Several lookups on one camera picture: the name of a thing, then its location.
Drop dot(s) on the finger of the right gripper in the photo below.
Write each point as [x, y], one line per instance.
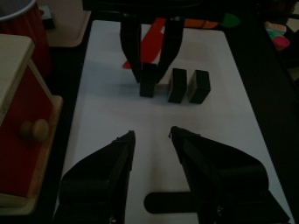
[129, 43]
[171, 43]

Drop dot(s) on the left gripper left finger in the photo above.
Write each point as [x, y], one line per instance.
[97, 189]

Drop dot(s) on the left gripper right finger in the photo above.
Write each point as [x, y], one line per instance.
[230, 189]

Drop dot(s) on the toy sushi piece red centre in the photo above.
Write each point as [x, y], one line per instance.
[177, 87]

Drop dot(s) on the red toy knife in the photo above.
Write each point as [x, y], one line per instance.
[151, 43]

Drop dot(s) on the toy sushi piece green centre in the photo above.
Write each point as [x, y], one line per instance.
[200, 87]

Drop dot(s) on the dark toy sushi piece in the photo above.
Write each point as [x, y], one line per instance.
[47, 19]

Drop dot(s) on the white cutting board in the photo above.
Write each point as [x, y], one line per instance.
[116, 110]

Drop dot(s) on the orange toy carrot green top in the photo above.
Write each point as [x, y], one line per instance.
[201, 24]

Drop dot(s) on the red plastic cup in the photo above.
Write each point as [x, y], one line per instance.
[27, 35]

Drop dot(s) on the green toy block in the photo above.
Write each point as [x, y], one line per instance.
[275, 32]

